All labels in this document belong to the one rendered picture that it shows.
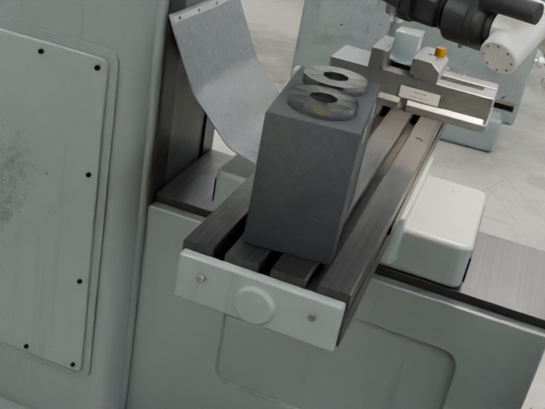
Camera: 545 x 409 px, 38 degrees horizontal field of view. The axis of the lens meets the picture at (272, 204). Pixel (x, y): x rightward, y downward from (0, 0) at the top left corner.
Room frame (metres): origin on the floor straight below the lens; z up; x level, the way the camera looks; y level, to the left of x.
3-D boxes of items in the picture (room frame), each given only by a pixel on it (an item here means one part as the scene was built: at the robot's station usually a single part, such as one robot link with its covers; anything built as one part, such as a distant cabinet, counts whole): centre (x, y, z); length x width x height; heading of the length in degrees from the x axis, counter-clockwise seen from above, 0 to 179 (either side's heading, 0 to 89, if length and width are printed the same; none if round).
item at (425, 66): (1.61, -0.27, 1.08); 0.12 x 0.06 x 0.04; 164
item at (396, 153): (1.42, -0.16, 0.95); 1.24 x 0.23 x 0.08; 165
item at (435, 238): (1.41, -0.16, 0.85); 0.50 x 0.35 x 0.12; 75
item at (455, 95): (1.62, -0.24, 1.04); 0.35 x 0.15 x 0.11; 74
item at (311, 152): (0.99, -0.05, 1.09); 0.22 x 0.12 x 0.20; 172
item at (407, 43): (1.63, -0.22, 1.10); 0.06 x 0.05 x 0.06; 164
